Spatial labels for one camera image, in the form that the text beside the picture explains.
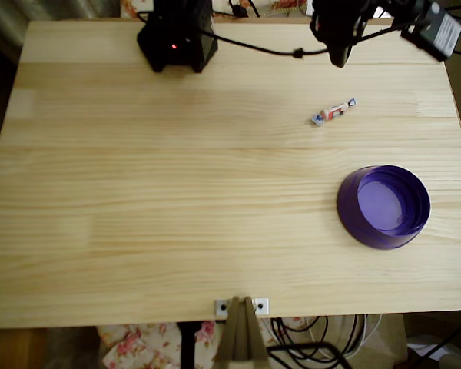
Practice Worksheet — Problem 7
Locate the candy white red blue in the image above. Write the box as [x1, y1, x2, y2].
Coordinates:
[311, 97, 359, 128]

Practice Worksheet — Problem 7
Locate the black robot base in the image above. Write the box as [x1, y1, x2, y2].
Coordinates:
[136, 15, 220, 75]

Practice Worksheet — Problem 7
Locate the purple round bowl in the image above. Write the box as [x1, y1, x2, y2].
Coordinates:
[336, 164, 432, 251]

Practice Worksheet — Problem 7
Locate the patterned fabric with trim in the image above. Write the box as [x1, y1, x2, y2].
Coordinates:
[211, 0, 312, 18]

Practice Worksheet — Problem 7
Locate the black table leg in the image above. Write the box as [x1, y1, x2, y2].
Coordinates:
[176, 321, 197, 369]

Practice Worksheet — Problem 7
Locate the floral pink cloth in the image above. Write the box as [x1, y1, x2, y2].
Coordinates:
[97, 317, 280, 369]

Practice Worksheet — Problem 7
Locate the black camera cable with ferrite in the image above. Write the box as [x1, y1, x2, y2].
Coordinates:
[202, 22, 427, 59]

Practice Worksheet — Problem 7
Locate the black camera box white label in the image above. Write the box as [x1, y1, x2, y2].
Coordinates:
[400, 1, 461, 63]

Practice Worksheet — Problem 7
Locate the black power cable with plug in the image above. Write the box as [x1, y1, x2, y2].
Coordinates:
[227, 0, 260, 18]

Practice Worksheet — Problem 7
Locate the silver metal bracket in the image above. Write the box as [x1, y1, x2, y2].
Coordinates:
[214, 297, 270, 317]

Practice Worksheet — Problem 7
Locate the black cable bundle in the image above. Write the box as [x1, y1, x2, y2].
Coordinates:
[269, 314, 366, 362]

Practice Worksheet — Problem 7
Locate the white cable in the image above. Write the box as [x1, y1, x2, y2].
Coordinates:
[343, 314, 383, 359]

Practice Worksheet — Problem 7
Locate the metal table clamp bracket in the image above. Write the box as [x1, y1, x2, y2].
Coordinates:
[214, 295, 270, 369]

